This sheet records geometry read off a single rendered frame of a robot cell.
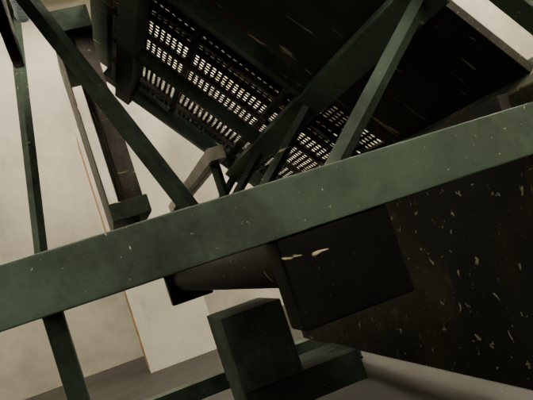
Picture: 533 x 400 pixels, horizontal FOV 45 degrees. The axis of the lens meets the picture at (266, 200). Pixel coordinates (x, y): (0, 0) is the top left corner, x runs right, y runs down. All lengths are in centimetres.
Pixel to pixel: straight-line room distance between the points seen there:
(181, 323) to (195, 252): 435
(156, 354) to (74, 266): 437
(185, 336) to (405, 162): 436
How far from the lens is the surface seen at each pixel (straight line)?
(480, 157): 116
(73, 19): 268
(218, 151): 193
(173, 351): 533
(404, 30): 129
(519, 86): 152
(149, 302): 529
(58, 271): 97
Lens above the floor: 70
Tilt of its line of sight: 3 degrees up
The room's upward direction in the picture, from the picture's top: 18 degrees counter-clockwise
